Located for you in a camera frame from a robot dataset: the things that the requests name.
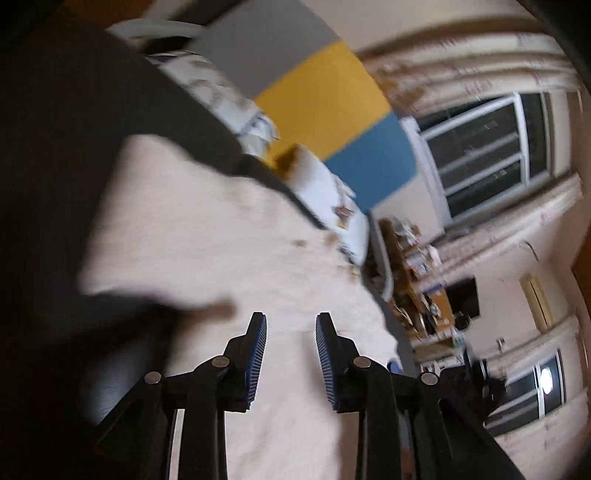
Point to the side sliding window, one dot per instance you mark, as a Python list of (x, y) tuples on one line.
[(521, 397)]

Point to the white deer print pillow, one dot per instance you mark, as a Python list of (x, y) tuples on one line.
[(323, 194)]

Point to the cream knit sweater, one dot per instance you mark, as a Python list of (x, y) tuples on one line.
[(184, 230)]

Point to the wooden desk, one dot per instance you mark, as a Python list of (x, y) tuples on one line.
[(399, 263)]

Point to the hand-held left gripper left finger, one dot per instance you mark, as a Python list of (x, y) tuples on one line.
[(256, 360)]

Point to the beige air conditioner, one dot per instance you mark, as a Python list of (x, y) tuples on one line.
[(535, 300)]

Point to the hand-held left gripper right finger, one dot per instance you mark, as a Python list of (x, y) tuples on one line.
[(325, 360)]

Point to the blue back folding chair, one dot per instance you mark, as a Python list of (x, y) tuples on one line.
[(395, 367)]

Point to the grey yellow blue sofa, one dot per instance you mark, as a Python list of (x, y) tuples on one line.
[(323, 92)]

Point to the triangle pattern pillow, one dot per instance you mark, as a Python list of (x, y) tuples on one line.
[(207, 83)]

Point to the black television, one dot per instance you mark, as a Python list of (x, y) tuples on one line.
[(464, 297)]

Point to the floral curtain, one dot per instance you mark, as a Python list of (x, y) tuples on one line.
[(545, 341), (461, 69), (508, 230)]

